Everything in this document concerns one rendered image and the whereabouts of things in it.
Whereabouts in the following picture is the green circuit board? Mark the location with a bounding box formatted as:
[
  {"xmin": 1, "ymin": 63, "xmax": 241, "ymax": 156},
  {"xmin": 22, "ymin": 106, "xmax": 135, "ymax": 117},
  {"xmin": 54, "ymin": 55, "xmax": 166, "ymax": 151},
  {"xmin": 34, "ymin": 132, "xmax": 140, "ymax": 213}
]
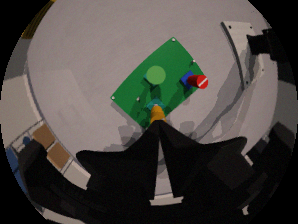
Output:
[{"xmin": 110, "ymin": 36, "xmax": 209, "ymax": 131}]

